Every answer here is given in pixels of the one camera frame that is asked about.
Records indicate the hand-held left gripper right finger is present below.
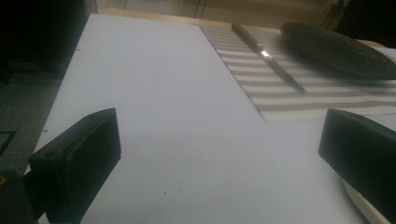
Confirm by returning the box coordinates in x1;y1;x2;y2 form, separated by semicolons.
318;108;396;224

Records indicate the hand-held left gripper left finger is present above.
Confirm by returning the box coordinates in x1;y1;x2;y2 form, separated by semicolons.
27;107;122;224

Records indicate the striped woven placemat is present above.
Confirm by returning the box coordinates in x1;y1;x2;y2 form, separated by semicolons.
198;24;396;123

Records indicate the black textured plate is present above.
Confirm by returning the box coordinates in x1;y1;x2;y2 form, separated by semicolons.
280;21;396;81

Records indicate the dark cabinet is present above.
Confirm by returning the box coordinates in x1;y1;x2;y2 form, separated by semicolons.
0;0;90;82

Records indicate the wooden-handled table knife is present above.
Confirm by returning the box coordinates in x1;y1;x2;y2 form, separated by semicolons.
231;22;308;94

